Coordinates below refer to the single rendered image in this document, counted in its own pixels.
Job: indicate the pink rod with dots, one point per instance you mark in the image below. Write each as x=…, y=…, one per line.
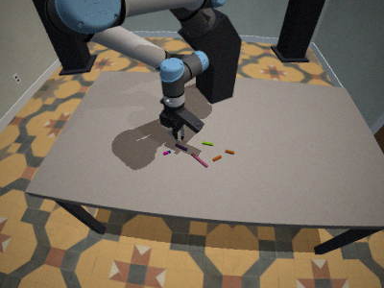
x=204, y=164

